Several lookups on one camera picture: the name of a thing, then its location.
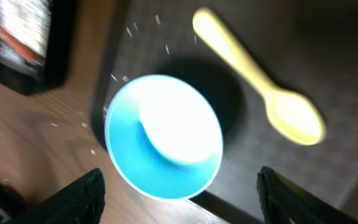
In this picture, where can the brown serving tray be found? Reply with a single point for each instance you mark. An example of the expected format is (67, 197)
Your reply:
(306, 46)

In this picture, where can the black rectangular tray bin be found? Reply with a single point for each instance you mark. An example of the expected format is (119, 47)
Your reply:
(35, 43)

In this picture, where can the light blue rice bowl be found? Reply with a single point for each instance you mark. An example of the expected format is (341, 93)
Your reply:
(163, 137)

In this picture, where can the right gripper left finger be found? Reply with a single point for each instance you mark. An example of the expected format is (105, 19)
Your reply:
(81, 202)

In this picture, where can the orange carrot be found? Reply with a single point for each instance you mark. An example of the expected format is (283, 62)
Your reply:
(17, 45)

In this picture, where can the yellow plastic spoon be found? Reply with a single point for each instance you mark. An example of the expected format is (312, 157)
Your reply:
(292, 114)

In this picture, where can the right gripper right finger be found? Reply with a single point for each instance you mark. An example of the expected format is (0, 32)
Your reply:
(284, 202)

